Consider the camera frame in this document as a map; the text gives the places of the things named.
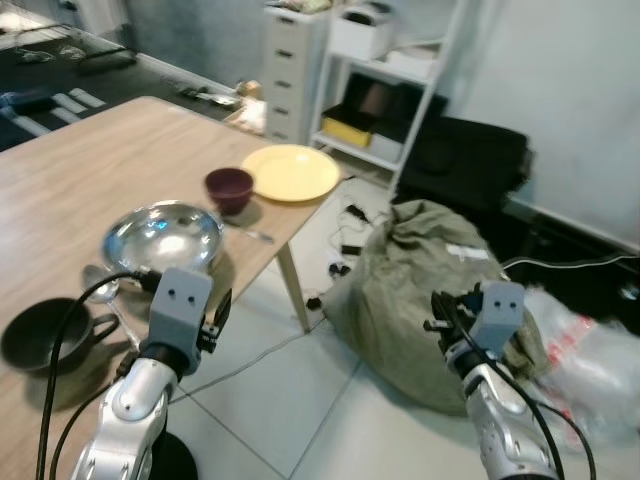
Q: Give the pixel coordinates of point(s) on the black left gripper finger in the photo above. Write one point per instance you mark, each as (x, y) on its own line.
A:
(224, 305)

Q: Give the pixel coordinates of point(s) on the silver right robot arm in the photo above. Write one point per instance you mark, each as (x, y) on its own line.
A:
(500, 410)

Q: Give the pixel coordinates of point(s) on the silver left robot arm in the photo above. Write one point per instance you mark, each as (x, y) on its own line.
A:
(135, 400)

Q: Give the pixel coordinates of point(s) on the olive green sack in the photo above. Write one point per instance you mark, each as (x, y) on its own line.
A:
(410, 280)

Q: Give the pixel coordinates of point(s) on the wooden table leg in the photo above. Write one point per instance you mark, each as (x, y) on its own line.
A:
(294, 290)

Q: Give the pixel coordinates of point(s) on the metal spoon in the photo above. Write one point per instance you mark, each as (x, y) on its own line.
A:
(250, 233)

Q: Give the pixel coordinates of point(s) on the shiny steel bowl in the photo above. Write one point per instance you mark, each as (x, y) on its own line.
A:
(160, 240)

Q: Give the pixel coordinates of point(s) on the purple bowl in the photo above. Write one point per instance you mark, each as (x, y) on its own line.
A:
(230, 188)

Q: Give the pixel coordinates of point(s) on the metal ladle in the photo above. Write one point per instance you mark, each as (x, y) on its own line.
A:
(100, 285)

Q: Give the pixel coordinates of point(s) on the black floor fan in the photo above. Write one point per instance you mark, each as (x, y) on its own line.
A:
(170, 460)

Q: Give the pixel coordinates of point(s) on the clear plastic bag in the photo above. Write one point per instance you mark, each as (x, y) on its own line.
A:
(590, 350)

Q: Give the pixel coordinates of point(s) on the yellow plate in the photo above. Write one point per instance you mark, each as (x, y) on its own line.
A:
(292, 172)

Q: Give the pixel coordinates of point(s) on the black bag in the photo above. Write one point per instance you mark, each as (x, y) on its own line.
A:
(465, 160)

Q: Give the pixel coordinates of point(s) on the beige paper bag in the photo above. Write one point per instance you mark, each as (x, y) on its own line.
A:
(248, 112)

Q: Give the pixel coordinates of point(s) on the yellow box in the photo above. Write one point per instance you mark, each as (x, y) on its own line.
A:
(345, 131)

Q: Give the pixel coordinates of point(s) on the white shelf rack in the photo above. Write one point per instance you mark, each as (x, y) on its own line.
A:
(440, 90)

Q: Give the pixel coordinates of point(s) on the brown cup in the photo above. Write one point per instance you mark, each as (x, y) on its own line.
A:
(376, 98)

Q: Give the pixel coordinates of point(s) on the white drawer cabinet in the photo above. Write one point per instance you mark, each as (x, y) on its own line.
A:
(292, 75)

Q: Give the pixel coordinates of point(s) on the white partition panel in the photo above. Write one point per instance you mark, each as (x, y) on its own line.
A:
(560, 100)

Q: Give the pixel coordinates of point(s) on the white box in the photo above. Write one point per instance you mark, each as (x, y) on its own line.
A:
(362, 35)

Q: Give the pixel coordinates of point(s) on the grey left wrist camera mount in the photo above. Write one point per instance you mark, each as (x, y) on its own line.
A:
(180, 300)

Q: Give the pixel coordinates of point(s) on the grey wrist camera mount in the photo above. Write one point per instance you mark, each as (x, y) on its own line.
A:
(180, 300)
(498, 315)

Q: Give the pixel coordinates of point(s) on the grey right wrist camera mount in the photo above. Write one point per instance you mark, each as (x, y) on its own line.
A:
(498, 315)

